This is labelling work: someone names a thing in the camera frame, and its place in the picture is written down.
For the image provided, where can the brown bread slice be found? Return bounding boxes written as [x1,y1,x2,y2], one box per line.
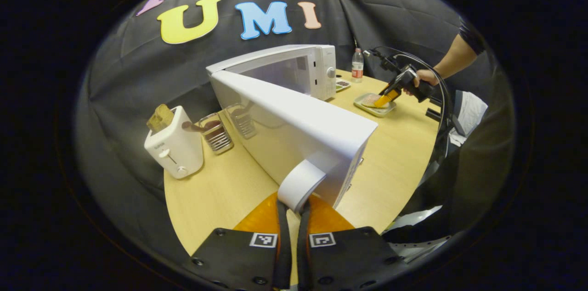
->
[147,104,175,134]

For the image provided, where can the black backdrop cloth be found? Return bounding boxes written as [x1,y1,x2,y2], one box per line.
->
[76,0,494,255]

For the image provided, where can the person's white garment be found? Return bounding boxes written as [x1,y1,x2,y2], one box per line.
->
[448,90,488,147]

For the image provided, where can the brown wooden spoon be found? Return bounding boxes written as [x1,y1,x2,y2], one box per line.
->
[182,120,221,133]

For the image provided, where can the white dotted square plate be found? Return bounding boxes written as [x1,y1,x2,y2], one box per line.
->
[353,93,397,118]

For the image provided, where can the white toaster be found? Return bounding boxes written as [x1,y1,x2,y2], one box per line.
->
[144,106,204,179]

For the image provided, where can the white microwave oven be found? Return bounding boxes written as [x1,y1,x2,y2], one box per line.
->
[205,44,379,213]

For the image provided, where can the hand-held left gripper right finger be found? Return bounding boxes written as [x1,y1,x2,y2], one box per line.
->
[296,195,400,291]

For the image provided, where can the red label plastic bottle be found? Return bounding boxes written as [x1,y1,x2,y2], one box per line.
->
[351,48,364,83]

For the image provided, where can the metal wire utensil holder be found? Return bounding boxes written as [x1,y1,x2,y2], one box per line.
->
[198,112,234,156]

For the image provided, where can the person's black sleeve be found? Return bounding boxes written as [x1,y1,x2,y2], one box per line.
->
[458,18,486,55]

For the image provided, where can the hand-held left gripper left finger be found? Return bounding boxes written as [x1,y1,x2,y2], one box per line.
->
[191,191,292,291]

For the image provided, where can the person's dark trousers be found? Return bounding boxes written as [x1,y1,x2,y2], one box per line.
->
[404,112,511,242]

